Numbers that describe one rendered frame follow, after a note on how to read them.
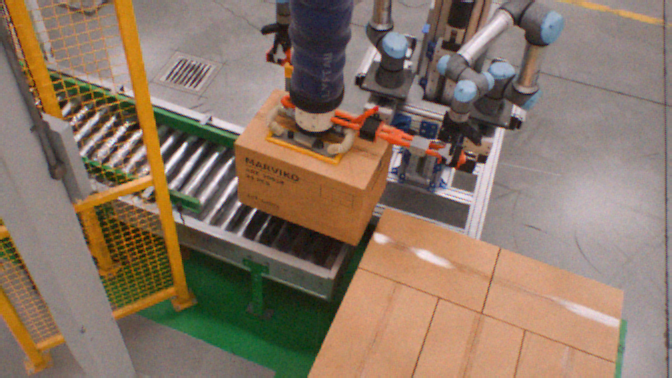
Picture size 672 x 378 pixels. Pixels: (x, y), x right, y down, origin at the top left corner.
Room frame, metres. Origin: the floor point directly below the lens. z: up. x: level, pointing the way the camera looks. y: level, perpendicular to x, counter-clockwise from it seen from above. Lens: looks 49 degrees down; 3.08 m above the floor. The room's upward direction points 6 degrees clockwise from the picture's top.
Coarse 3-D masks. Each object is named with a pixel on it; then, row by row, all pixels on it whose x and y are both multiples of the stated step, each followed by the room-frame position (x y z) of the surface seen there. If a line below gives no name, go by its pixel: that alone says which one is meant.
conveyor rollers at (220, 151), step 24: (72, 120) 2.44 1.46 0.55; (96, 120) 2.47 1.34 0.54; (96, 144) 2.31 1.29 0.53; (168, 144) 2.35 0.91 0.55; (192, 144) 2.38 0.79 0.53; (144, 168) 2.16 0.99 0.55; (168, 168) 2.18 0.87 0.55; (192, 168) 2.21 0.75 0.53; (192, 192) 2.05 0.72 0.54; (192, 216) 1.89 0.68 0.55; (216, 216) 1.91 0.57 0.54; (264, 240) 1.81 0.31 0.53; (336, 240) 1.85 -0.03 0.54
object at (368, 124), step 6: (366, 120) 1.98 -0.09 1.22; (372, 120) 1.99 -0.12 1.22; (378, 120) 1.99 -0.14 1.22; (360, 126) 1.93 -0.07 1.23; (366, 126) 1.95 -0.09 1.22; (372, 126) 1.95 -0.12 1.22; (378, 126) 1.95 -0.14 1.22; (360, 132) 1.92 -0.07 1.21; (366, 132) 1.91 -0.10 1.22; (372, 132) 1.91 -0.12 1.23; (378, 132) 1.91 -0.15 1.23; (360, 138) 1.92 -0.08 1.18; (366, 138) 1.91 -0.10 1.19; (372, 138) 1.91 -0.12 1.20; (378, 138) 1.92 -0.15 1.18
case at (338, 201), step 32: (256, 128) 2.01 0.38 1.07; (288, 128) 2.04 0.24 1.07; (256, 160) 1.88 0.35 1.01; (288, 160) 1.85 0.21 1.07; (320, 160) 1.86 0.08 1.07; (352, 160) 1.88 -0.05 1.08; (384, 160) 1.98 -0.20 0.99; (256, 192) 1.88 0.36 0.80; (288, 192) 1.83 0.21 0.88; (320, 192) 1.79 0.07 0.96; (352, 192) 1.74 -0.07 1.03; (320, 224) 1.78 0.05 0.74; (352, 224) 1.74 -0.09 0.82
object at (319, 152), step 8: (272, 136) 1.95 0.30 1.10; (280, 136) 1.96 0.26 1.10; (288, 136) 1.95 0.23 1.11; (280, 144) 1.92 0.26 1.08; (288, 144) 1.92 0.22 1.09; (296, 144) 1.92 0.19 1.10; (320, 144) 1.91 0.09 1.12; (328, 144) 1.94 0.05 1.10; (304, 152) 1.89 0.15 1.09; (312, 152) 1.89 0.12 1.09; (320, 152) 1.89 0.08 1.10; (328, 160) 1.86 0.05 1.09; (336, 160) 1.86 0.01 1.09
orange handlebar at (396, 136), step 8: (288, 56) 2.35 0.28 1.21; (288, 96) 2.09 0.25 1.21; (288, 104) 2.04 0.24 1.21; (336, 112) 2.02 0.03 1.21; (336, 120) 1.97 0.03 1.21; (352, 128) 1.95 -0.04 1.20; (384, 128) 1.95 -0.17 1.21; (384, 136) 1.91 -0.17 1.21; (392, 136) 1.91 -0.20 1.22; (400, 136) 1.91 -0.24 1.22; (408, 136) 1.92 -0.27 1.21; (400, 144) 1.88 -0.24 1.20; (408, 144) 1.88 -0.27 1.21; (432, 144) 1.89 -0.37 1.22; (432, 152) 1.85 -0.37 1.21; (464, 160) 1.82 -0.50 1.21
